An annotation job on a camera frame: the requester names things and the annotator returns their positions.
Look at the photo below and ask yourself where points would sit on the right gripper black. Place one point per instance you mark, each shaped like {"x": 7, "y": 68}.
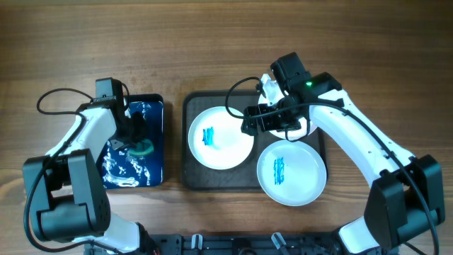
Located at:
{"x": 252, "y": 121}

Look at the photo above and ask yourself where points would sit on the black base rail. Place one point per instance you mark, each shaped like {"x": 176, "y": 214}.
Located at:
{"x": 316, "y": 243}

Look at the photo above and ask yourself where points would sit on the green yellow sponge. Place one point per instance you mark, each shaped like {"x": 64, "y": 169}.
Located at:
{"x": 143, "y": 148}

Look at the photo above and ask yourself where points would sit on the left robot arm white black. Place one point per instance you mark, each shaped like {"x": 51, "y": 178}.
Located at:
{"x": 67, "y": 205}

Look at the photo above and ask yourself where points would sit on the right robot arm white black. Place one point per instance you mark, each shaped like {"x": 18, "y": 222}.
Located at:
{"x": 406, "y": 197}

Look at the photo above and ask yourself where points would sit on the white plate front stained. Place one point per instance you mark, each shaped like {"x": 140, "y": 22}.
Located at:
{"x": 291, "y": 173}

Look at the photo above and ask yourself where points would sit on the blue water tray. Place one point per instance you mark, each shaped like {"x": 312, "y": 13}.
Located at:
{"x": 120, "y": 170}

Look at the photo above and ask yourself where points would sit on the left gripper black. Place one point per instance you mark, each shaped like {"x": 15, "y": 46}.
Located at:
{"x": 137, "y": 124}

